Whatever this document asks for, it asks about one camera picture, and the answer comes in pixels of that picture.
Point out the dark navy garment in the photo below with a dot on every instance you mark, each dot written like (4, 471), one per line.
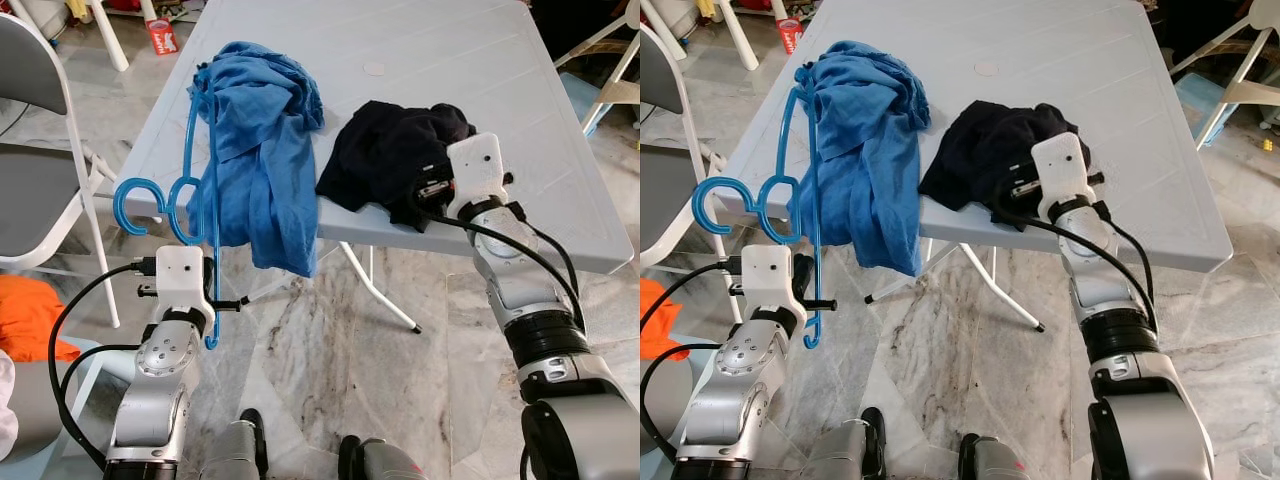
(985, 150)
(380, 150)

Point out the blue plastic hanger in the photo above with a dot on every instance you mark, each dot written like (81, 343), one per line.
(760, 215)
(700, 205)
(175, 215)
(120, 205)

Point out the pale plastic folding table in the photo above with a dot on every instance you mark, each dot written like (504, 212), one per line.
(450, 90)
(1080, 90)

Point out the blue shirt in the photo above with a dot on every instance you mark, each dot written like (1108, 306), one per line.
(870, 150)
(260, 150)

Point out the orange cloth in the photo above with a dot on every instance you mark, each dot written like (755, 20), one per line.
(660, 320)
(30, 315)

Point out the pale plastic laundry basket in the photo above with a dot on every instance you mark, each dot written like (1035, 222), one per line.
(90, 370)
(655, 430)

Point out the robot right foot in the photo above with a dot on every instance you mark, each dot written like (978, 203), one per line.
(995, 462)
(385, 462)

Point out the red white carton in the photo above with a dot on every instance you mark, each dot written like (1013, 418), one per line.
(163, 38)
(789, 38)

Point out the white plastic stool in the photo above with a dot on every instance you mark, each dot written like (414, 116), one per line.
(112, 40)
(740, 40)

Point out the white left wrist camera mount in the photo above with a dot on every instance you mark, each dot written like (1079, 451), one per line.
(180, 275)
(768, 275)

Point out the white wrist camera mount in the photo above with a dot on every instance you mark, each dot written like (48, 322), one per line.
(180, 275)
(478, 165)
(768, 275)
(1062, 165)

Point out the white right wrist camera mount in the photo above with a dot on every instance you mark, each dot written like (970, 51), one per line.
(1062, 165)
(478, 165)

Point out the white folding frame chair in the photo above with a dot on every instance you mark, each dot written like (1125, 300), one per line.
(620, 92)
(1250, 93)

